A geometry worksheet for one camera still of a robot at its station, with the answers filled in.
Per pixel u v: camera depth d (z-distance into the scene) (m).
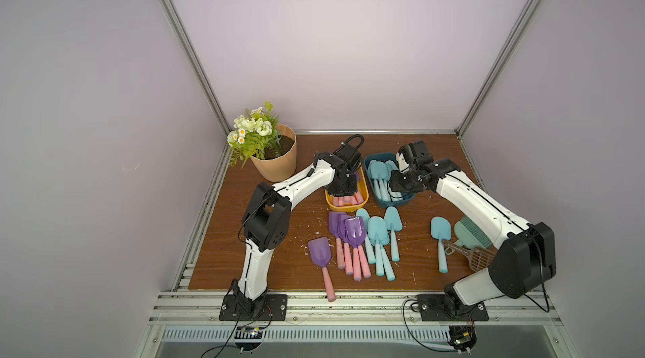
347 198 0.89
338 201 0.94
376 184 1.00
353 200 0.94
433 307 0.72
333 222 0.90
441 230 0.87
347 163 0.73
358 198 0.94
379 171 1.03
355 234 0.87
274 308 0.73
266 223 0.52
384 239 0.86
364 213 0.92
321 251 0.83
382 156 1.02
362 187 0.97
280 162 0.90
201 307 0.76
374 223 0.88
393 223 0.91
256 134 0.80
